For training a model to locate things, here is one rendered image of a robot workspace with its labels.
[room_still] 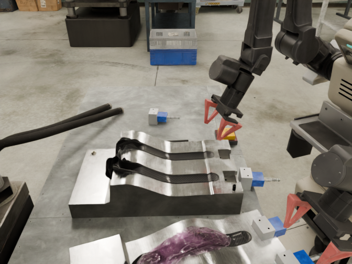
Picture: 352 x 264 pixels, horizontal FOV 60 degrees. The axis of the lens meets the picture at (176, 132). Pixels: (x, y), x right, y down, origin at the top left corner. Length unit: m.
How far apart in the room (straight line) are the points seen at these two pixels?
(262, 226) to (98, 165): 0.55
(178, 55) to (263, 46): 3.18
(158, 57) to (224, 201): 3.25
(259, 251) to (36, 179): 1.88
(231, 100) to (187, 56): 3.15
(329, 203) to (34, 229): 0.77
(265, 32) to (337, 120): 0.31
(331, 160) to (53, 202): 0.81
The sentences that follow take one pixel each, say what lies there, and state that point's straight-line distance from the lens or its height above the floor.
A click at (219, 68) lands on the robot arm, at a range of 0.84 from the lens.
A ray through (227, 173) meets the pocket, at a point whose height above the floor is 0.88.
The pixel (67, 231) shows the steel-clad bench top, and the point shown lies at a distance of 0.96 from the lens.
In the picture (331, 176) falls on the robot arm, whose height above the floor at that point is 1.19.
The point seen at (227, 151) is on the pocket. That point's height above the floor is 0.88.
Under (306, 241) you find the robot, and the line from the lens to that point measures 1.65.
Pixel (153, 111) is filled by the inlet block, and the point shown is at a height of 0.85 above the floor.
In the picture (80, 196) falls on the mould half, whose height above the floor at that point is 0.86.
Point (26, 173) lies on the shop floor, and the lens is 2.52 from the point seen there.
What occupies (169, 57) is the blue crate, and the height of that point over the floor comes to 0.10.
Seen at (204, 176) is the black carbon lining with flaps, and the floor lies 0.88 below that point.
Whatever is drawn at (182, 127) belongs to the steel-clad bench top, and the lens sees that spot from 1.31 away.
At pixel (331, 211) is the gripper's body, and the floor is 1.10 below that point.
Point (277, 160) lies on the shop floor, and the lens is 2.51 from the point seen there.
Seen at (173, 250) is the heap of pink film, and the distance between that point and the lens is 0.75.
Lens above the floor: 1.52
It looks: 34 degrees down
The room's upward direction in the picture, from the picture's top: straight up
